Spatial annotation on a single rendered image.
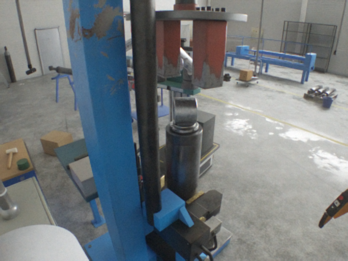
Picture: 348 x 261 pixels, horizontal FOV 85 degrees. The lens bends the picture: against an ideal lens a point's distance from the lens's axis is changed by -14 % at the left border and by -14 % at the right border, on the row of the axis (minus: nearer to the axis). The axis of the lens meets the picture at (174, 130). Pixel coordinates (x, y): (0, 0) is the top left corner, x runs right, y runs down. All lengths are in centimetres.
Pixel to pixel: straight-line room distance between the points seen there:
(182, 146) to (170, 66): 46
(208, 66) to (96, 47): 45
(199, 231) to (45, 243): 84
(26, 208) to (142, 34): 64
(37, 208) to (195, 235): 77
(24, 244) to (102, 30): 65
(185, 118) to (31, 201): 80
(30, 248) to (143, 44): 64
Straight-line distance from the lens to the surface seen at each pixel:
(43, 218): 68
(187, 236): 117
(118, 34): 82
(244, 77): 795
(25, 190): 81
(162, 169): 170
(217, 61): 95
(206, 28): 90
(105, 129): 87
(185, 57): 205
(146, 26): 75
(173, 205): 117
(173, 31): 125
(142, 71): 76
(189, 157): 124
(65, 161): 187
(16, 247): 52
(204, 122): 283
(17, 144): 267
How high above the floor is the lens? 204
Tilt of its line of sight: 27 degrees down
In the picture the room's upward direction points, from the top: straight up
